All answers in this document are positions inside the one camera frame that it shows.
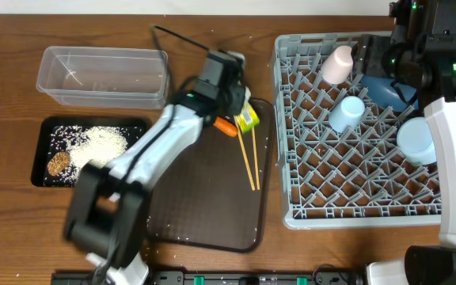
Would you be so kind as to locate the orange carrot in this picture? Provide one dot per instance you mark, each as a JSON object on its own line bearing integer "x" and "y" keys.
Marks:
{"x": 226, "y": 127}

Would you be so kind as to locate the brown food scrap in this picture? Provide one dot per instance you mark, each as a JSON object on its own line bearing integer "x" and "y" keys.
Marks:
{"x": 58, "y": 163}

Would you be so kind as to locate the light blue bowl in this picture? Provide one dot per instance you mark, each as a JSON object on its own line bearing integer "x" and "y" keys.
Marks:
{"x": 415, "y": 141}

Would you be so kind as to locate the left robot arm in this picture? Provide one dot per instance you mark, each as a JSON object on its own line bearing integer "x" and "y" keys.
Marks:
{"x": 110, "y": 203}

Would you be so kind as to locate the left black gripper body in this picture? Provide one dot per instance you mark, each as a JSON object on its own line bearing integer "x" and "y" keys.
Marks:
{"x": 233, "y": 97}

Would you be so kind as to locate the white rice pile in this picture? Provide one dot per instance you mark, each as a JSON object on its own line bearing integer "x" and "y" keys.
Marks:
{"x": 98, "y": 145}

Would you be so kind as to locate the pink cup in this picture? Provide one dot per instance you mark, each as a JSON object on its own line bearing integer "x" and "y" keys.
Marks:
{"x": 338, "y": 65}

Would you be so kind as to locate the dark blue plate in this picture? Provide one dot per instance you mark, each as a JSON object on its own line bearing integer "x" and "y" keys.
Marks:
{"x": 384, "y": 95}

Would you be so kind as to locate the grey dishwasher rack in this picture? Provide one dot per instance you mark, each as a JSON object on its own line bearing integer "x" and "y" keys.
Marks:
{"x": 333, "y": 180}

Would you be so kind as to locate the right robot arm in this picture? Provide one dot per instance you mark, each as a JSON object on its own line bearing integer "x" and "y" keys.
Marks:
{"x": 421, "y": 53}

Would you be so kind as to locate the green yellow snack wrapper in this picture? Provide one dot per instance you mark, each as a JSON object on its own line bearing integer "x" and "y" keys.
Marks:
{"x": 247, "y": 119}

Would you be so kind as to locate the light blue cup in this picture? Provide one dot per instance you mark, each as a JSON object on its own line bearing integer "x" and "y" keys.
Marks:
{"x": 347, "y": 114}

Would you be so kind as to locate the brown serving tray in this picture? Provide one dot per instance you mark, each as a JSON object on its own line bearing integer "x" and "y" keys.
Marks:
{"x": 204, "y": 198}

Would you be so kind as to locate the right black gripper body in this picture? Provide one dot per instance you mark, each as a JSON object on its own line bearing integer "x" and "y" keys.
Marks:
{"x": 379, "y": 57}

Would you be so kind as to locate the black plastic tray bin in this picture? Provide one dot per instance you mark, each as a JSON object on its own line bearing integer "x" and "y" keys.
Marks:
{"x": 56, "y": 130}

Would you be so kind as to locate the clear plastic storage bin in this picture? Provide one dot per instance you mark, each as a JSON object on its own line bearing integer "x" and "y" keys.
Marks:
{"x": 104, "y": 77}

